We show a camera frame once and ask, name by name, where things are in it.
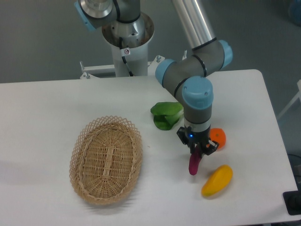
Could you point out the orange tangerine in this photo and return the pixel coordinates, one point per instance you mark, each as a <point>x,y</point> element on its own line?
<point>218,135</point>

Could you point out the purple sweet potato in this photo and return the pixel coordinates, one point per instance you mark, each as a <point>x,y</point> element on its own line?
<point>195,159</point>

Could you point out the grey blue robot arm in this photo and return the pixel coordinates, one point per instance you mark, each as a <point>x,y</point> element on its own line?
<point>186,80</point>

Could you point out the white furniture at right edge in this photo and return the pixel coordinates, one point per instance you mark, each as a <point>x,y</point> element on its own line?
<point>291,103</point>

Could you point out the yellow mango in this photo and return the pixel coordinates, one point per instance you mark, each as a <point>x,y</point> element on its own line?
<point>219,180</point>

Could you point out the white metal base frame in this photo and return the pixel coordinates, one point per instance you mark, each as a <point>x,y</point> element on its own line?
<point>133,62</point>

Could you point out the woven wicker basket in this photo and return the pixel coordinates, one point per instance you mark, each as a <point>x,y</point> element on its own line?
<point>106,160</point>

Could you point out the black box at table edge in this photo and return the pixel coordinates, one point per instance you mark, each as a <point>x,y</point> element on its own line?
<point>293,202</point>

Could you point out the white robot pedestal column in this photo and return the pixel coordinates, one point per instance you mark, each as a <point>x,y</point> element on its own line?
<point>129,45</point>

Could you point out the green bok choy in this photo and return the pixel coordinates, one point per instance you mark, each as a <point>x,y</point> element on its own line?
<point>166,114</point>

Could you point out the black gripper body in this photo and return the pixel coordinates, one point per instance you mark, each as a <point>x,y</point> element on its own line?
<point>188,136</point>

